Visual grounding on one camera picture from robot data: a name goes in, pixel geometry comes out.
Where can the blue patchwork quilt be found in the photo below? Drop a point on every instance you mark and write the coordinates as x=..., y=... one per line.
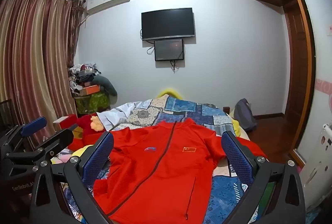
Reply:
x=186, y=112

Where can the yellow plush cloth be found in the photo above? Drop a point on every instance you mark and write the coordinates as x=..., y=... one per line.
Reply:
x=83, y=151

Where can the white bed sheet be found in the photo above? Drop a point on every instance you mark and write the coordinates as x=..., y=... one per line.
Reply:
x=116, y=116

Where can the small black wall monitor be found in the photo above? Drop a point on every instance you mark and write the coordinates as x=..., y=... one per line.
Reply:
x=169, y=50

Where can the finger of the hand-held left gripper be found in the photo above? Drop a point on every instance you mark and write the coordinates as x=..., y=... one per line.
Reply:
x=61, y=139
x=33, y=126

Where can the grey backpack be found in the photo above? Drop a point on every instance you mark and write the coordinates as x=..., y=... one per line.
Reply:
x=245, y=116

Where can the striped red curtain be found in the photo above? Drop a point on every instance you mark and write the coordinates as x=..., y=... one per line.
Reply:
x=31, y=58

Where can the pile of mixed clothes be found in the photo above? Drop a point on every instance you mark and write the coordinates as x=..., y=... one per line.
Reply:
x=80, y=76

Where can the white sliding wardrobe door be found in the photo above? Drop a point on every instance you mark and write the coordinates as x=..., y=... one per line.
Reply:
x=321, y=52

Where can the black wall television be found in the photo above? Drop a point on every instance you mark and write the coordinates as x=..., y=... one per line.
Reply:
x=168, y=23

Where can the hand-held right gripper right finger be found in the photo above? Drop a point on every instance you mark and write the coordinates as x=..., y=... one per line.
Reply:
x=237, y=155

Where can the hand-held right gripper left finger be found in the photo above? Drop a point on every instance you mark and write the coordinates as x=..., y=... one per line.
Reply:
x=99, y=154

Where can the orange box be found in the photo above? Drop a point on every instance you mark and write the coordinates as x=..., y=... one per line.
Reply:
x=89, y=90

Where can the light wooden wardrobe frame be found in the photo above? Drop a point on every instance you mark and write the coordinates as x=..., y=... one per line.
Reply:
x=310, y=58

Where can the white plastic appliance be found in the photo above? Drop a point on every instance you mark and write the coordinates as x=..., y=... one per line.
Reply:
x=319, y=161

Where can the red zip jacket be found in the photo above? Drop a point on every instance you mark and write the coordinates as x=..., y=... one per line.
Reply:
x=145, y=169

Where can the grey neck pillow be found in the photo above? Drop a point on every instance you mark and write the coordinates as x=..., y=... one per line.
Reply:
x=107, y=85

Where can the brown wooden door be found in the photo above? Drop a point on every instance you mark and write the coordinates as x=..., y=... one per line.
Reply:
x=297, y=65

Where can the red and white box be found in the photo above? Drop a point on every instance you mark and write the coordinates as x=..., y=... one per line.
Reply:
x=68, y=122

